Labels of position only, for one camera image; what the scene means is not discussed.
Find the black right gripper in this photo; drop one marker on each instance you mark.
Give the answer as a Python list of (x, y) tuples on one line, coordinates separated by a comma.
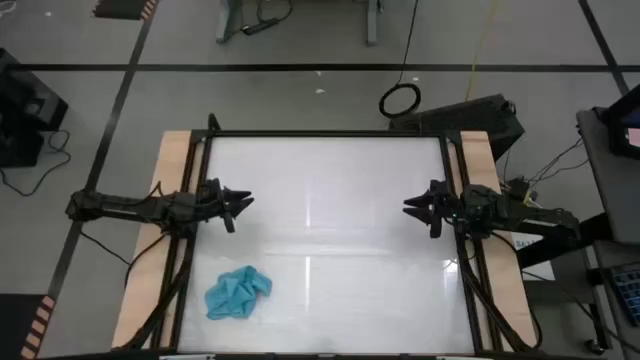
[(447, 212)]

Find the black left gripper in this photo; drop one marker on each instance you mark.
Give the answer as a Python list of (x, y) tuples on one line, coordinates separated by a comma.
[(215, 209)]

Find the blue towel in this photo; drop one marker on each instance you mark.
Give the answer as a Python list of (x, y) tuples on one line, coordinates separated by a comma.
[(235, 295)]

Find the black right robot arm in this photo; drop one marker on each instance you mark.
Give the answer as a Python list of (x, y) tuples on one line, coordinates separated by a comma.
[(540, 215)]

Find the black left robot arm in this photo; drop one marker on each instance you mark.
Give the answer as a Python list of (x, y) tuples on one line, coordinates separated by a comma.
[(125, 205)]

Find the white paper sheet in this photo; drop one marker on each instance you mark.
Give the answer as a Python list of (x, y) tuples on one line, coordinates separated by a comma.
[(537, 260)]

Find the black cart base bar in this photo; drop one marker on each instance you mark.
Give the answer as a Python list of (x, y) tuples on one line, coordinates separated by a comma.
[(565, 245)]

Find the black power strip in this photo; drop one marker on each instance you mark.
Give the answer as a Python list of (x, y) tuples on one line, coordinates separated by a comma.
[(260, 26)]

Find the grey desk leg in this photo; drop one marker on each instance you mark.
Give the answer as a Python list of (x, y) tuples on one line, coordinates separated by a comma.
[(226, 25), (372, 25)]

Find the grey cart top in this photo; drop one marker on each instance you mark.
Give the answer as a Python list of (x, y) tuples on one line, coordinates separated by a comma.
[(610, 190)]

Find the black monitor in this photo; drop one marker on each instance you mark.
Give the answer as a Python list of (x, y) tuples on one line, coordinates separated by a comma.
[(620, 140)]

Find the black caster wheel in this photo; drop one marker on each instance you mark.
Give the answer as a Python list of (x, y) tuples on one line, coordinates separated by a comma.
[(595, 346)]

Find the blue compartment tray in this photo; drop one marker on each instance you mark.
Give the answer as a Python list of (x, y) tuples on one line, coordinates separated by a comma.
[(629, 295)]

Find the black orange striped mat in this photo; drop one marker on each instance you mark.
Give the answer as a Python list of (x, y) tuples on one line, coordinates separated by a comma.
[(15, 325), (120, 9)]

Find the black equipment stack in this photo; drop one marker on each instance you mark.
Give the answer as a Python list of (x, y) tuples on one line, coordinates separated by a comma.
[(25, 110)]

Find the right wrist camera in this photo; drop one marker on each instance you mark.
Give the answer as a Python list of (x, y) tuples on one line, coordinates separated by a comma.
[(440, 189)]

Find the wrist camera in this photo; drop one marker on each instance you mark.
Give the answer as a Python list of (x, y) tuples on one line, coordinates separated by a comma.
[(440, 189), (212, 187)]

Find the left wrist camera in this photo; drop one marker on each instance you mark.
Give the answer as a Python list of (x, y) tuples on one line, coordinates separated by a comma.
[(212, 187)]

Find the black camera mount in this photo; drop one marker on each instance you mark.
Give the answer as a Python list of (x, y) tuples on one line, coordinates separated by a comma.
[(214, 125)]

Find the black table frame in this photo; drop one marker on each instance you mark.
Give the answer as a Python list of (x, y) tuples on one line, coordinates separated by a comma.
[(325, 133)]

